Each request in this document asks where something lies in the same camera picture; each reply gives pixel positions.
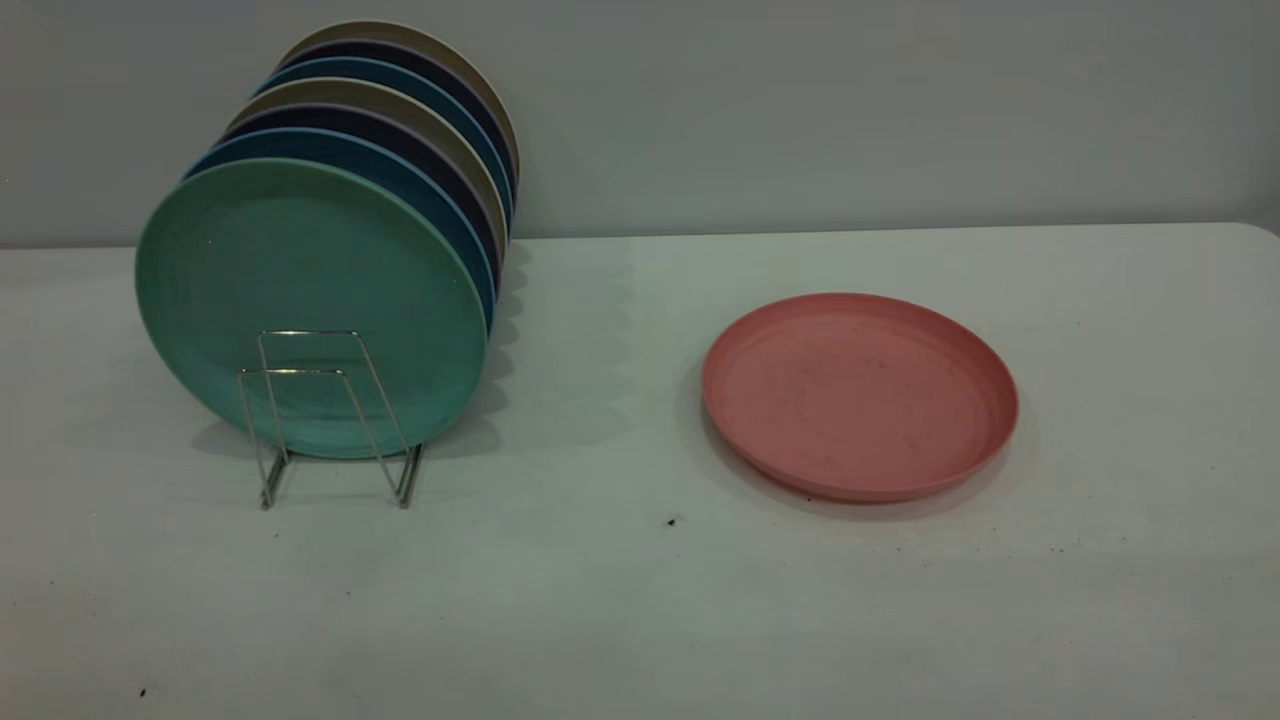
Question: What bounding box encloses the pink round plate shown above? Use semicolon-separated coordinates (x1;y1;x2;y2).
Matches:
701;292;1020;504

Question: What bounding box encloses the blue round plate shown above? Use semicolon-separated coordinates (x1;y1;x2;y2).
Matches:
255;56;516;226
183;127;498;333

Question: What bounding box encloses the purple round plate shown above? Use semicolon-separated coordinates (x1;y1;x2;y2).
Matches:
222;103;504;273
280;38;519;191

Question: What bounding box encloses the green round plate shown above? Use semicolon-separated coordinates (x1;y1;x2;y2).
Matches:
135;158;491;461

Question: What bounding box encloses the beige round plate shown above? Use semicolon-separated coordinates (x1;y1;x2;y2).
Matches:
278;19;522;171
243;78;510;251

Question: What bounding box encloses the metal wire plate rack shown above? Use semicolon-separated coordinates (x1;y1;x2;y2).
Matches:
237;329;425;511

